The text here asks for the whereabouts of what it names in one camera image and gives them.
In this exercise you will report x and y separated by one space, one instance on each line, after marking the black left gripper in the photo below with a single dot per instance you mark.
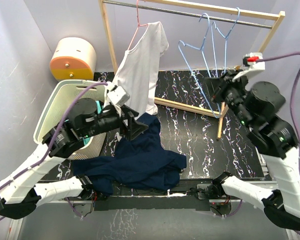
132 127

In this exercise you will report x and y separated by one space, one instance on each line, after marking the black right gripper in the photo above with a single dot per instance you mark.
216 87

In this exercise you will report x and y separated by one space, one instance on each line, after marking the navy blue t shirt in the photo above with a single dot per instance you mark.
138 164

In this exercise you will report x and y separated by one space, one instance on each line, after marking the light blue wire hanger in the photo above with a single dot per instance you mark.
225 37

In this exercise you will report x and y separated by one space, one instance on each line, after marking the teal t shirt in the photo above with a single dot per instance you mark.
82 116

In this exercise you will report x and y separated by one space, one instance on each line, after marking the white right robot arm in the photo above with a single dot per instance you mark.
274 138

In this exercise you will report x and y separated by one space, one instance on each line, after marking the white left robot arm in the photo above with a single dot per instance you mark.
21 193

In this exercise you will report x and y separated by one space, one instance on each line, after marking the white t shirt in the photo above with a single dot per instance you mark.
138 72

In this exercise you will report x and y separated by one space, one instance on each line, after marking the cream laundry basket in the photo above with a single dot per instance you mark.
62 96

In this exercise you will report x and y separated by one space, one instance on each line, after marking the cream orange drawer cabinet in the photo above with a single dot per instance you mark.
74 58

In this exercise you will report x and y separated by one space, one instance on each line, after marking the wooden clothes rack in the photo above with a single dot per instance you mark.
276 18

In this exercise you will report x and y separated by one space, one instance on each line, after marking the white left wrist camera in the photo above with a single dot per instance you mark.
115 96

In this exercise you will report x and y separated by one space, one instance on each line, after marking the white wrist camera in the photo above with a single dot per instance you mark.
251 67
115 96

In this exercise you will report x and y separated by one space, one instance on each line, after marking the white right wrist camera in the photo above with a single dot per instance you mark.
251 67

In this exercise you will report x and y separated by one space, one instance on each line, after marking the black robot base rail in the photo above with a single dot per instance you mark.
179 197

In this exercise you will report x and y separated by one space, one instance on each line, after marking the aluminium frame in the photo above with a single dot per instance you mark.
57 220

